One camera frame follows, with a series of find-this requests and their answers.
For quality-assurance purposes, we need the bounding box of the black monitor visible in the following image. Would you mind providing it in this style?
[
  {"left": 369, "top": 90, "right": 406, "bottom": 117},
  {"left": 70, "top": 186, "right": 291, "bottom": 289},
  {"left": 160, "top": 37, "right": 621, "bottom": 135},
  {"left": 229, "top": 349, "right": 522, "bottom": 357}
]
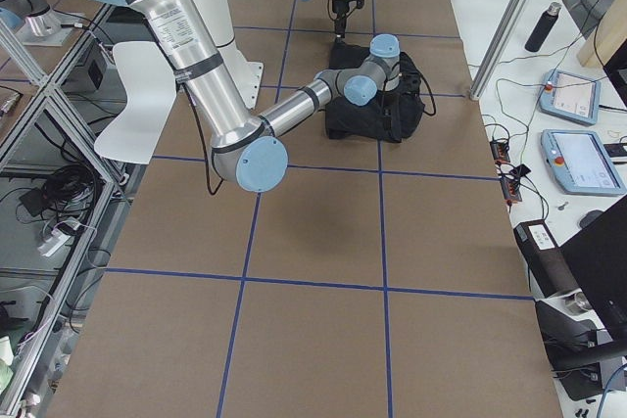
[{"left": 533, "top": 35, "right": 627, "bottom": 402}]

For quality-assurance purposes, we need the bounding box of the black computer mouse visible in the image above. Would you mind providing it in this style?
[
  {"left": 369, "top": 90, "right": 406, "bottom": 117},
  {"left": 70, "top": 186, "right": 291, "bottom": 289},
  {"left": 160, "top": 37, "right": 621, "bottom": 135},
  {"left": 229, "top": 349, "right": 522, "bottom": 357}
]
[{"left": 578, "top": 209, "right": 603, "bottom": 229}]

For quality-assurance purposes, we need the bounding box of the far teach pendant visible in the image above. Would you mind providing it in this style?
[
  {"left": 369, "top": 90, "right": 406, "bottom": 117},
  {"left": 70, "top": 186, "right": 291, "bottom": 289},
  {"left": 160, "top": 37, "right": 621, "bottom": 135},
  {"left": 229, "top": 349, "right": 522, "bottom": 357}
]
[{"left": 539, "top": 70, "right": 601, "bottom": 125}]

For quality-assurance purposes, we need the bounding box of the black graphic t-shirt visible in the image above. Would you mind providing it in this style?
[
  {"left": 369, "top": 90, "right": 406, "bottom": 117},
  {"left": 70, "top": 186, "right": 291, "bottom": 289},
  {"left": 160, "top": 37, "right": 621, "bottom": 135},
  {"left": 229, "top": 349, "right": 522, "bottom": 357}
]
[{"left": 324, "top": 52, "right": 426, "bottom": 143}]

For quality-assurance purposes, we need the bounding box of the near teach pendant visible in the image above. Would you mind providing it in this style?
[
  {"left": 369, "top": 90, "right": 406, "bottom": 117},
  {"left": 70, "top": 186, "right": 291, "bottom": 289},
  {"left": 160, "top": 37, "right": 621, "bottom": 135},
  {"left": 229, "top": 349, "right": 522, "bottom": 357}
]
[{"left": 540, "top": 129, "right": 626, "bottom": 196}]

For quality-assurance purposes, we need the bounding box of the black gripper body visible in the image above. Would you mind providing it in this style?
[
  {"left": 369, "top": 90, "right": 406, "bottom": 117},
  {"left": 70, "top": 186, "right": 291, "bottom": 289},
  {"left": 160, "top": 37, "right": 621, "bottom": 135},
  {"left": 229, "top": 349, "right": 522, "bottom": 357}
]
[
  {"left": 329, "top": 0, "right": 364, "bottom": 22},
  {"left": 391, "top": 61, "right": 422, "bottom": 95}
]

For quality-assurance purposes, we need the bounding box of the black water bottle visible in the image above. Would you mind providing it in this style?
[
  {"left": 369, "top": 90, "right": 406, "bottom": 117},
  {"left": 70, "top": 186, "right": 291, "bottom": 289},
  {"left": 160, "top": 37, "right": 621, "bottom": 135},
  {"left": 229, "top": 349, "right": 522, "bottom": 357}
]
[{"left": 524, "top": 2, "right": 561, "bottom": 53}]

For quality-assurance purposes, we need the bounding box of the aluminium frame post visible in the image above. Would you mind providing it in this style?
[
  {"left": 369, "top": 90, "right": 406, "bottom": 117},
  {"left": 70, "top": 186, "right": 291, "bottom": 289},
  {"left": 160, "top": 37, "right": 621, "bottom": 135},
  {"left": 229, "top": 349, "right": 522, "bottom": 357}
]
[{"left": 469, "top": 0, "right": 529, "bottom": 101}]

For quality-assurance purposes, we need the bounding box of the teach pendant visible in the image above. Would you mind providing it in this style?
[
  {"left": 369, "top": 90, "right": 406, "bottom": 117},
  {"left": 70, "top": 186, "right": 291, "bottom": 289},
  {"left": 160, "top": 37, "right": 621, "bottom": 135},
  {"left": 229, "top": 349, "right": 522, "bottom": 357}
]
[
  {"left": 540, "top": 129, "right": 626, "bottom": 196},
  {"left": 539, "top": 70, "right": 601, "bottom": 125}
]

